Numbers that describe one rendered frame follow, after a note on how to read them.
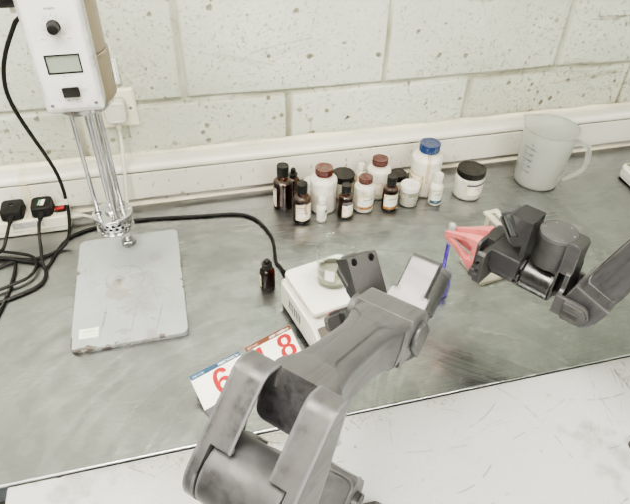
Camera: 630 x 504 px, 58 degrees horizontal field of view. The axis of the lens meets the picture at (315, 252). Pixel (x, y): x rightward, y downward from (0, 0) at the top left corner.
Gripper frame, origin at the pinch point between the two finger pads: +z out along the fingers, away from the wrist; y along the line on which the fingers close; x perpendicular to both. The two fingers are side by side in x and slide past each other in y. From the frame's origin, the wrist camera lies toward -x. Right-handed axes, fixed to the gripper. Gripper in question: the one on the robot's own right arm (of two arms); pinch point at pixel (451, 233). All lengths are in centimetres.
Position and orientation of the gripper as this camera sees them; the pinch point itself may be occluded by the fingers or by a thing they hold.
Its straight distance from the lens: 103.9
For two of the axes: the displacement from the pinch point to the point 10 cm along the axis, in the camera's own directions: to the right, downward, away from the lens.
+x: 0.0, 7.7, 6.4
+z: -7.2, -4.4, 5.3
